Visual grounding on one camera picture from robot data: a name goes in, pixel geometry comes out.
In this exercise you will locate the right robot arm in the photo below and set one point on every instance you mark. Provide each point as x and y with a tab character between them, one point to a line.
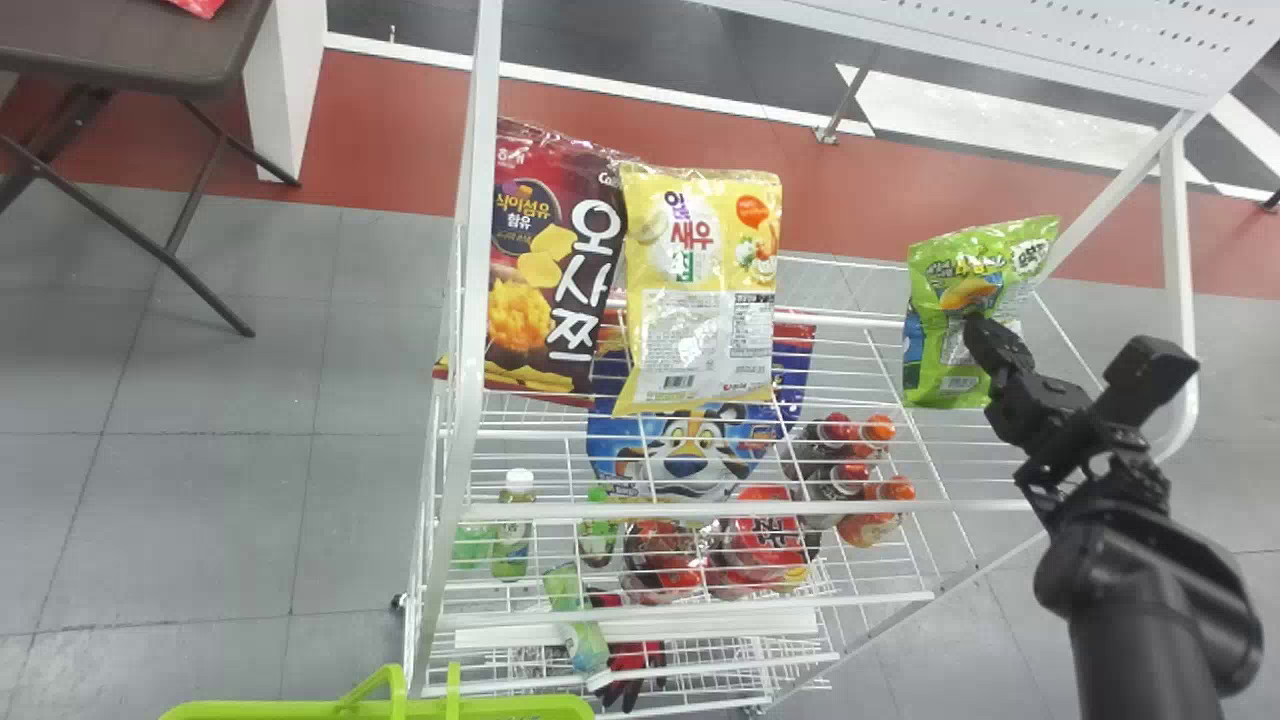
1150	600

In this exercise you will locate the red black gloves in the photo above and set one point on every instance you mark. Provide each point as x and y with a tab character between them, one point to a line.
628	672

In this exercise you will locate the blue cereal bag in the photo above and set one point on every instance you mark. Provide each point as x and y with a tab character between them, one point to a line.
690	455

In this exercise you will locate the dark red snack packet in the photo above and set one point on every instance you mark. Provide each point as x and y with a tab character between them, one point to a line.
560	260

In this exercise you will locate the green snack packet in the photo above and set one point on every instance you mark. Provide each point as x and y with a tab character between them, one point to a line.
960	275

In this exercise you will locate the dark side table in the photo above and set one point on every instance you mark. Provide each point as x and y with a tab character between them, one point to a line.
120	45

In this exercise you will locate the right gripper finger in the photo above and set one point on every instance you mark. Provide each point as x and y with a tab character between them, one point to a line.
995	345

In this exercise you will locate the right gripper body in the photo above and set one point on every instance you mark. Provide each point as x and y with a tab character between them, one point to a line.
1035	405

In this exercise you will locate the red cap dark bottle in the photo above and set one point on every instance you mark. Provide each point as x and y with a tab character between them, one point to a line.
836	430
850	478

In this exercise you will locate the green basket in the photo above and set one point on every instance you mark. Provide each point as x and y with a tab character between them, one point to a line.
400	708

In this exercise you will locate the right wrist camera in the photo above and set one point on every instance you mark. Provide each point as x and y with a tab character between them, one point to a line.
1150	375

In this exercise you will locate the yellow snack packet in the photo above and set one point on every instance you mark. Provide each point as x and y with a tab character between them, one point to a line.
700	290

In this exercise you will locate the white cap green bottle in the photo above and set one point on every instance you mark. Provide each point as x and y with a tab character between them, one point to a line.
514	520

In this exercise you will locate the blue snack packet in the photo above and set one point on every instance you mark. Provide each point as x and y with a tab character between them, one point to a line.
911	350

